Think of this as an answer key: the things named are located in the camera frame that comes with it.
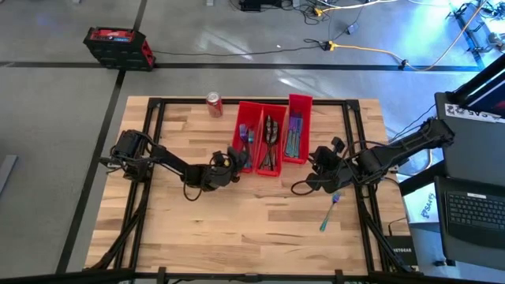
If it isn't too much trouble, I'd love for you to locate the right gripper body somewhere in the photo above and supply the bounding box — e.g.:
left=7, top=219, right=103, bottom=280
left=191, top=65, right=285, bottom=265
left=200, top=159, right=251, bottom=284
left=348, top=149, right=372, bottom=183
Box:
left=305, top=136, right=358, bottom=195

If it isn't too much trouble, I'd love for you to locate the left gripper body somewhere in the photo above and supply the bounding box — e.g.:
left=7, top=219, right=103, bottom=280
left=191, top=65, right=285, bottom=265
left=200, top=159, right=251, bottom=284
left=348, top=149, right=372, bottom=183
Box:
left=204, top=145, right=250, bottom=192

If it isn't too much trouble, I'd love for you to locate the red plastic bin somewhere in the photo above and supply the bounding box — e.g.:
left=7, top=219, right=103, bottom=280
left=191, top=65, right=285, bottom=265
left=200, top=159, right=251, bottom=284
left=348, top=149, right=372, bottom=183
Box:
left=230, top=101, right=264, bottom=174
left=255, top=103, right=288, bottom=178
left=282, top=93, right=314, bottom=165

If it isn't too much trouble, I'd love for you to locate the red soda can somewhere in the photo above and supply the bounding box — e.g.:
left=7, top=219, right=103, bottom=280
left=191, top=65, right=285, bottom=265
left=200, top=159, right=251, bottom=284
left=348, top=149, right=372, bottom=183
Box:
left=205, top=91, right=225, bottom=118

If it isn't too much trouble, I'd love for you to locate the white printed carton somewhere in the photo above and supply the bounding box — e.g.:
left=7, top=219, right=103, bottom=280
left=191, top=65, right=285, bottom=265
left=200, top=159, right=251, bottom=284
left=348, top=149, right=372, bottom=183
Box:
left=402, top=192, right=437, bottom=224

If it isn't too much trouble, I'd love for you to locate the grey laptop with sticker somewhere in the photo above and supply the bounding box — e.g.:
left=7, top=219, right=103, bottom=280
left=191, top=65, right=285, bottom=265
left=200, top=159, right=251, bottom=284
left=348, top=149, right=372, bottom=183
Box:
left=434, top=92, right=505, bottom=187

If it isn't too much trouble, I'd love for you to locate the black laptop with keyboard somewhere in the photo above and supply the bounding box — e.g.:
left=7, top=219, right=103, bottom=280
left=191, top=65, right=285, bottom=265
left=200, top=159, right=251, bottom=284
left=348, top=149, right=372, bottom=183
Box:
left=433, top=175, right=505, bottom=273

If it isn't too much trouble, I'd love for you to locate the black and red toolbox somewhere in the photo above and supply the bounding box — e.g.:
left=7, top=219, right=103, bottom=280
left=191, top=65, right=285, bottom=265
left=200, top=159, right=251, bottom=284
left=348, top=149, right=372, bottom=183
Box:
left=82, top=26, right=157, bottom=73

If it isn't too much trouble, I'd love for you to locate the black floor stand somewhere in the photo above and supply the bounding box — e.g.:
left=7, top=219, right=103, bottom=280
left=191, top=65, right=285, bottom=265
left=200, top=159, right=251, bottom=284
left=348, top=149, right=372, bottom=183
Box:
left=447, top=2, right=490, bottom=71

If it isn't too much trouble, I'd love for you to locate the black aluminium table frame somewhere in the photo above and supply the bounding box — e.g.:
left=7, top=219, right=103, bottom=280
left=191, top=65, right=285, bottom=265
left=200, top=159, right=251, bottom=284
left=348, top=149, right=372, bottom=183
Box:
left=83, top=96, right=420, bottom=284

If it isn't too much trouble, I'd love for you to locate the black Netgear network switch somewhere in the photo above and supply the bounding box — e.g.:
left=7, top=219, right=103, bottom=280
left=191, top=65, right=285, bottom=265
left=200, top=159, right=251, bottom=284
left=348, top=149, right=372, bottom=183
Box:
left=384, top=234, right=419, bottom=267

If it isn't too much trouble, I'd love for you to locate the yellow extension cord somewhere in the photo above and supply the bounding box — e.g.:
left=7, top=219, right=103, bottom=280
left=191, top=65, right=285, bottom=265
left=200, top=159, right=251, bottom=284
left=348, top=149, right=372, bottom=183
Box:
left=325, top=0, right=492, bottom=73

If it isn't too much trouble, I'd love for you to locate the pale yellow floor cable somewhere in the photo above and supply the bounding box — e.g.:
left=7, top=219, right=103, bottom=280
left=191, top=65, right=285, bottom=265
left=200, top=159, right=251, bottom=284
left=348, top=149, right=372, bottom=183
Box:
left=313, top=0, right=400, bottom=17

